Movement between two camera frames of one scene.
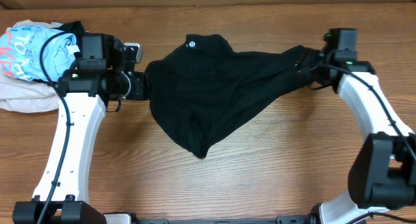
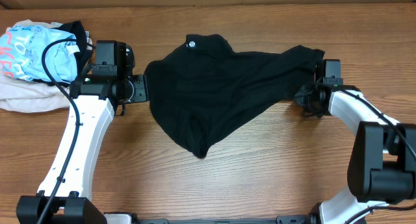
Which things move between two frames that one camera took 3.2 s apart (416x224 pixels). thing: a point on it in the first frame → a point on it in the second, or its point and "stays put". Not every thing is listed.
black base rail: [286, 219] stays put
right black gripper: [324, 83] → [300, 99]
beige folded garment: [26, 95] stays put
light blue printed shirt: [20, 53] stays put
